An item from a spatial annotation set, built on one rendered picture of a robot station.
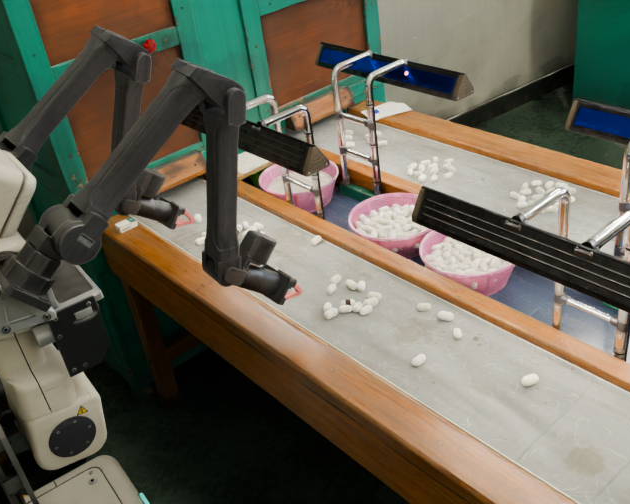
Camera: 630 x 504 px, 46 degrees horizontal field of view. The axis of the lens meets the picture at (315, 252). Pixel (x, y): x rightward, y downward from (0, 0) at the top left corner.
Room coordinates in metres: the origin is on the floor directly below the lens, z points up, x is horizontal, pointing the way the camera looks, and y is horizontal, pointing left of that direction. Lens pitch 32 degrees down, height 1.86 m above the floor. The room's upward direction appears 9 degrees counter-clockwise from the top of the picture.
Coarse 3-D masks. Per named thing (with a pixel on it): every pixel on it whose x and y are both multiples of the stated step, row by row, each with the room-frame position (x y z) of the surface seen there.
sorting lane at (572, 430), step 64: (192, 192) 2.27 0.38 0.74; (192, 256) 1.86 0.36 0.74; (320, 256) 1.75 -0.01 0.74; (320, 320) 1.46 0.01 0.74; (384, 320) 1.42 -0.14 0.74; (448, 384) 1.17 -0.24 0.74; (512, 384) 1.14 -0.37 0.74; (576, 384) 1.11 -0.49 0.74; (512, 448) 0.97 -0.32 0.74; (576, 448) 0.95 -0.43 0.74
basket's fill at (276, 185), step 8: (280, 176) 2.31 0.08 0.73; (296, 176) 2.28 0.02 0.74; (304, 176) 2.27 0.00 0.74; (320, 176) 2.25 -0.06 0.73; (328, 176) 2.26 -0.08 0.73; (272, 184) 2.25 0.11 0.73; (280, 184) 2.24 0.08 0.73; (320, 184) 2.20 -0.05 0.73; (280, 192) 2.18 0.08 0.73; (296, 192) 2.18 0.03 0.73
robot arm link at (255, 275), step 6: (252, 264) 1.38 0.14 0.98; (258, 264) 1.37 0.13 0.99; (246, 270) 1.35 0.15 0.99; (252, 270) 1.36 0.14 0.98; (258, 270) 1.37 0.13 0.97; (246, 276) 1.34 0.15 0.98; (252, 276) 1.35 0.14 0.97; (258, 276) 1.36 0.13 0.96; (246, 282) 1.34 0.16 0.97; (252, 282) 1.35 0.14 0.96; (258, 282) 1.36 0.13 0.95; (246, 288) 1.35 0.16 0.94; (252, 288) 1.35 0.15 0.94
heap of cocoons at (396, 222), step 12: (396, 204) 1.97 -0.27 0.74; (360, 216) 1.93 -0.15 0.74; (372, 216) 1.93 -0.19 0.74; (384, 216) 1.91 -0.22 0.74; (396, 216) 1.90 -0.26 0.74; (408, 216) 1.91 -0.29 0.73; (360, 228) 1.88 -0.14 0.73; (372, 228) 1.85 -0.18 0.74; (384, 228) 1.84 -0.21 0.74; (396, 228) 1.84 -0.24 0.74; (408, 228) 1.83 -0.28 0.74; (420, 228) 1.81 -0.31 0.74
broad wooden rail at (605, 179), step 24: (384, 120) 2.58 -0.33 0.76; (408, 120) 2.53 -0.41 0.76; (432, 120) 2.50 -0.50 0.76; (456, 144) 2.30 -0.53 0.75; (480, 144) 2.25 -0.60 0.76; (504, 144) 2.22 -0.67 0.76; (528, 144) 2.19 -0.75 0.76; (528, 168) 2.06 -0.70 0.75; (552, 168) 2.01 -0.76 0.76; (576, 168) 1.98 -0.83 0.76; (600, 168) 1.96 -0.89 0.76
